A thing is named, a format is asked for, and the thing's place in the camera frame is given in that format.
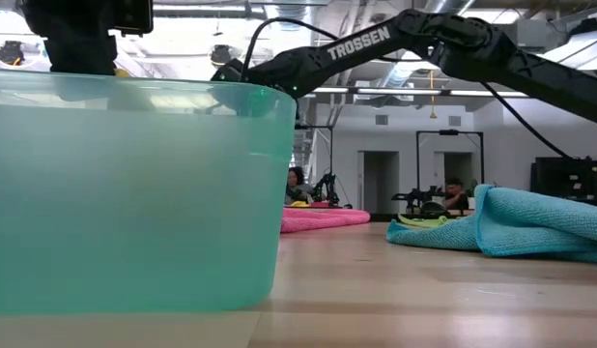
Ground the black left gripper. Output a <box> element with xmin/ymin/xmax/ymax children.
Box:
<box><xmin>43</xmin><ymin>33</ymin><xmax>119</xmax><ymax>76</ymax></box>

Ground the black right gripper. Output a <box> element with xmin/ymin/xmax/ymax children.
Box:
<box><xmin>210</xmin><ymin>57</ymin><xmax>254</xmax><ymax>84</ymax></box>

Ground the black shelf cabinet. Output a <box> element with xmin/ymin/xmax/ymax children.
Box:
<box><xmin>529</xmin><ymin>155</ymin><xmax>597</xmax><ymax>209</ymax></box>

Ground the pink microfiber towel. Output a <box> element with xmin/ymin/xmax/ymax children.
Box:
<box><xmin>280</xmin><ymin>206</ymin><xmax>372</xmax><ymax>235</ymax></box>

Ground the teal translucent plastic bin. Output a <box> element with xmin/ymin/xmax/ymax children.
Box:
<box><xmin>0</xmin><ymin>69</ymin><xmax>299</xmax><ymax>318</ymax></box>

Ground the yellow hanging cord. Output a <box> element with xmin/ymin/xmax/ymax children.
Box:
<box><xmin>427</xmin><ymin>70</ymin><xmax>439</xmax><ymax>120</ymax></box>

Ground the silver ribbed ventilation duct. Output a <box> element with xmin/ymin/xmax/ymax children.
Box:
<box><xmin>269</xmin><ymin>3</ymin><xmax>324</xmax><ymax>35</ymax></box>

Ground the person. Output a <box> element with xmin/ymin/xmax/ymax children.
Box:
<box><xmin>284</xmin><ymin>166</ymin><xmax>317</xmax><ymax>207</ymax></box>
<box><xmin>442</xmin><ymin>177</ymin><xmax>470</xmax><ymax>212</ymax></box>

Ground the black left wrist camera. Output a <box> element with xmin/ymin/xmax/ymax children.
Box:
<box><xmin>112</xmin><ymin>0</ymin><xmax>155</xmax><ymax>38</ymax></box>

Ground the ceiling light strip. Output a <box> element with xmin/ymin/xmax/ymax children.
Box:
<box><xmin>307</xmin><ymin>87</ymin><xmax>529</xmax><ymax>97</ymax></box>

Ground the black ceiling fixture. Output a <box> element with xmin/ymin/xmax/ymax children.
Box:
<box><xmin>0</xmin><ymin>40</ymin><xmax>26</xmax><ymax>67</ymax></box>
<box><xmin>210</xmin><ymin>43</ymin><xmax>233</xmax><ymax>67</ymax></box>

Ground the green microfiber towel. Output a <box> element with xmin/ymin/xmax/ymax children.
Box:
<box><xmin>397</xmin><ymin>212</ymin><xmax>449</xmax><ymax>229</ymax></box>

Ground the blue microfiber towel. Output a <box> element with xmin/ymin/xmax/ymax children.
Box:
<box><xmin>385</xmin><ymin>183</ymin><xmax>597</xmax><ymax>265</ymax></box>

